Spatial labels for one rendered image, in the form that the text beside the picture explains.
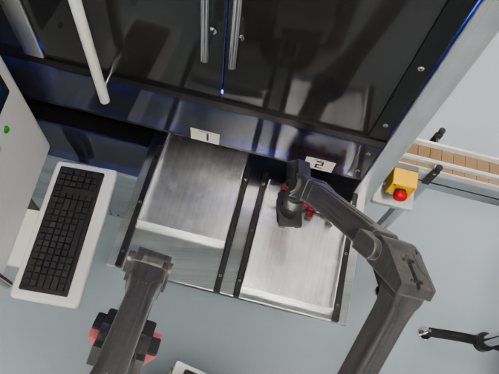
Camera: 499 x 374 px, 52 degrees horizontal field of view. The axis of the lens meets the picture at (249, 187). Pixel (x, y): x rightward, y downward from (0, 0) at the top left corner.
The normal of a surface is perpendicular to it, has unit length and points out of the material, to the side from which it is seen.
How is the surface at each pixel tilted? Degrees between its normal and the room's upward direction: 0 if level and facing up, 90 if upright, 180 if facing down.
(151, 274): 41
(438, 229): 0
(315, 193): 59
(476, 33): 90
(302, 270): 0
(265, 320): 0
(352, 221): 67
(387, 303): 74
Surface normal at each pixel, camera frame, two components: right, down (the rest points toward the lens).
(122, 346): 0.36, -0.83
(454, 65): -0.22, 0.88
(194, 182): 0.08, -0.41
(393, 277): -0.89, -0.26
